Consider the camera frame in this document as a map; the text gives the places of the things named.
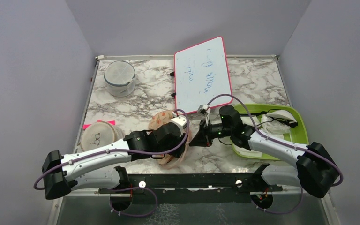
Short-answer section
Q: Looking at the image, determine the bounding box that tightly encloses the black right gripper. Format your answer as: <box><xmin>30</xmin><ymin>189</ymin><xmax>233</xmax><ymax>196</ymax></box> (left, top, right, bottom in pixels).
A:
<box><xmin>189</xmin><ymin>118</ymin><xmax>233</xmax><ymax>147</ymax></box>

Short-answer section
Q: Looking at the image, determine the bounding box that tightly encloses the floral mesh laundry bag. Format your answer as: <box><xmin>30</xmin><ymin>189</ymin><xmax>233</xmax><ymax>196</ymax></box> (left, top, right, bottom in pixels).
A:
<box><xmin>148</xmin><ymin>110</ymin><xmax>191</xmax><ymax>170</ymax></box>

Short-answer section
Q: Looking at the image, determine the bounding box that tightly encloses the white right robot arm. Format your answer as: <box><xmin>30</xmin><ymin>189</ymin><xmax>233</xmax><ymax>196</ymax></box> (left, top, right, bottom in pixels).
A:
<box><xmin>189</xmin><ymin>105</ymin><xmax>340</xmax><ymax>198</ymax></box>

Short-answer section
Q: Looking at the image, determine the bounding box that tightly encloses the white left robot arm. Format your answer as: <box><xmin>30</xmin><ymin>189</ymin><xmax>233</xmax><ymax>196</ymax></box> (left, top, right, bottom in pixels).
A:
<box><xmin>37</xmin><ymin>121</ymin><xmax>188</xmax><ymax>200</ymax></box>

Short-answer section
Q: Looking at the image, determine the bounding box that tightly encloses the beige cylindrical mesh laundry bag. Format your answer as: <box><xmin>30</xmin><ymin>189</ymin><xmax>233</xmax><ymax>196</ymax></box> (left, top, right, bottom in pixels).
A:
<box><xmin>78</xmin><ymin>124</ymin><xmax>125</xmax><ymax>152</ymax></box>

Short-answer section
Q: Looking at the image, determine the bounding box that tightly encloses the white cylindrical mesh bag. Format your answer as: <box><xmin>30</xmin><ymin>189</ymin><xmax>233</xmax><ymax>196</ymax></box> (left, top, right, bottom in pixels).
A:
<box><xmin>104</xmin><ymin>60</ymin><xmax>136</xmax><ymax>97</ymax></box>

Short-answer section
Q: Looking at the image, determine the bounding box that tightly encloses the pink framed whiteboard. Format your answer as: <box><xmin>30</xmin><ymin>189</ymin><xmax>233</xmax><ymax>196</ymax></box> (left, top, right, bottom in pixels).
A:
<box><xmin>174</xmin><ymin>36</ymin><xmax>233</xmax><ymax>113</ymax></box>

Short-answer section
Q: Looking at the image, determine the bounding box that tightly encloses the pink sticky note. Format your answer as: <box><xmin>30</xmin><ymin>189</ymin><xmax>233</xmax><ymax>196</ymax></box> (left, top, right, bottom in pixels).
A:
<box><xmin>82</xmin><ymin>120</ymin><xmax>116</xmax><ymax>130</ymax></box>

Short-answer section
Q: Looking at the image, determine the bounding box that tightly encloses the green plastic tray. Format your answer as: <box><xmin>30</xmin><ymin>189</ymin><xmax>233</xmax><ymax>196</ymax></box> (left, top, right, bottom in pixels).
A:
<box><xmin>232</xmin><ymin>104</ymin><xmax>310</xmax><ymax>160</ymax></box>

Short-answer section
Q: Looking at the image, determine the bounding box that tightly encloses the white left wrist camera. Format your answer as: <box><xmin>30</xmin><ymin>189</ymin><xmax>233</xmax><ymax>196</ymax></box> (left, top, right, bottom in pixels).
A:
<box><xmin>170</xmin><ymin>115</ymin><xmax>187</xmax><ymax>133</ymax></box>

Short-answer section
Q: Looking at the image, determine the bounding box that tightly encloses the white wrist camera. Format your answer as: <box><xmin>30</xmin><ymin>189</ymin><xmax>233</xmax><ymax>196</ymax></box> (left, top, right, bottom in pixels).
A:
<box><xmin>170</xmin><ymin>115</ymin><xmax>187</xmax><ymax>133</ymax></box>
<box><xmin>197</xmin><ymin>105</ymin><xmax>211</xmax><ymax>124</ymax></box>

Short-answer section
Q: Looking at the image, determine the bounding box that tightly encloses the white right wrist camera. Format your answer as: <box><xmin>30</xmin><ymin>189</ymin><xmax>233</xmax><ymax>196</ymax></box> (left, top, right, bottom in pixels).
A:
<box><xmin>197</xmin><ymin>105</ymin><xmax>211</xmax><ymax>124</ymax></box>

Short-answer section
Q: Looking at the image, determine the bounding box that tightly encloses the black mounting rail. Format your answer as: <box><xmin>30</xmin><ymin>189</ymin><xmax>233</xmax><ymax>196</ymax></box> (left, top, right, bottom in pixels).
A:
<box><xmin>98</xmin><ymin>164</ymin><xmax>282</xmax><ymax>207</ymax></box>

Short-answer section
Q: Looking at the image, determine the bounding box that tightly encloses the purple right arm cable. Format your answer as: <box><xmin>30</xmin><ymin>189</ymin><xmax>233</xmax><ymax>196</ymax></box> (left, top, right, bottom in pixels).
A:
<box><xmin>206</xmin><ymin>93</ymin><xmax>344</xmax><ymax>187</ymax></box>

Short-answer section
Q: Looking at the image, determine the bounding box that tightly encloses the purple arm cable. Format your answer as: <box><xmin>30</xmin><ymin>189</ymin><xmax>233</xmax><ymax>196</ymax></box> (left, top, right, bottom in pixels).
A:
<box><xmin>206</xmin><ymin>93</ymin><xmax>344</xmax><ymax>187</ymax></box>
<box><xmin>33</xmin><ymin>108</ymin><xmax>190</xmax><ymax>191</ymax></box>

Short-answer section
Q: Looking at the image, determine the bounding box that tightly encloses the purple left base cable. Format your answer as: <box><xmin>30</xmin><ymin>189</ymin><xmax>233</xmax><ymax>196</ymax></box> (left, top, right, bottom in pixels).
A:
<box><xmin>109</xmin><ymin>186</ymin><xmax>159</xmax><ymax>218</ymax></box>

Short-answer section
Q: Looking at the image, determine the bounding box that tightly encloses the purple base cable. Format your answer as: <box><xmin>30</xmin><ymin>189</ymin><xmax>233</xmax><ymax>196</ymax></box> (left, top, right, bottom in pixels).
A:
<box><xmin>109</xmin><ymin>186</ymin><xmax>159</xmax><ymax>218</ymax></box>
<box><xmin>250</xmin><ymin>186</ymin><xmax>304</xmax><ymax>216</ymax></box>

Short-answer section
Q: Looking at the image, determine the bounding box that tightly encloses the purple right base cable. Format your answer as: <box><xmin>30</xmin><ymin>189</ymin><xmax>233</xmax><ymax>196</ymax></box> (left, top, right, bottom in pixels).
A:
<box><xmin>250</xmin><ymin>186</ymin><xmax>304</xmax><ymax>216</ymax></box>

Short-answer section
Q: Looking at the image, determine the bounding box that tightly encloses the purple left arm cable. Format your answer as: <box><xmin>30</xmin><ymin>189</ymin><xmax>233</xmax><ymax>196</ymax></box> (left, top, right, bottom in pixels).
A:
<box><xmin>33</xmin><ymin>108</ymin><xmax>190</xmax><ymax>191</ymax></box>

